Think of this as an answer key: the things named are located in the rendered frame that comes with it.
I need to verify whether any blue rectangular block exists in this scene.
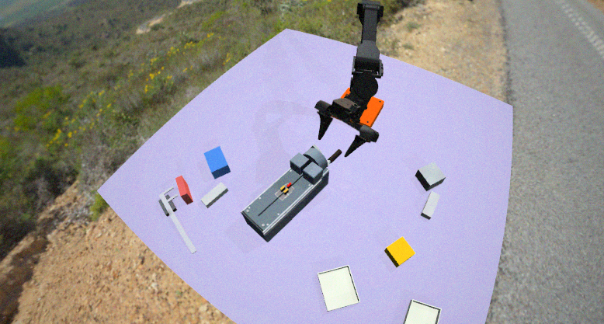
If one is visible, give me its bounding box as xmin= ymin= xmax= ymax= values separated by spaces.
xmin=204 ymin=146 xmax=231 ymax=179

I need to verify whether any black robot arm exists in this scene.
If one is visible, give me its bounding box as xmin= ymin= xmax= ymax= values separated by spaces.
xmin=329 ymin=0 xmax=384 ymax=120

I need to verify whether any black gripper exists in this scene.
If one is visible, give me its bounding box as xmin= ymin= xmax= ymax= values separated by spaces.
xmin=314 ymin=93 xmax=379 ymax=157

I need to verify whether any yellow square block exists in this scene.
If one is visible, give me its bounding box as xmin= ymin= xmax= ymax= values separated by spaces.
xmin=384 ymin=237 xmax=415 ymax=267

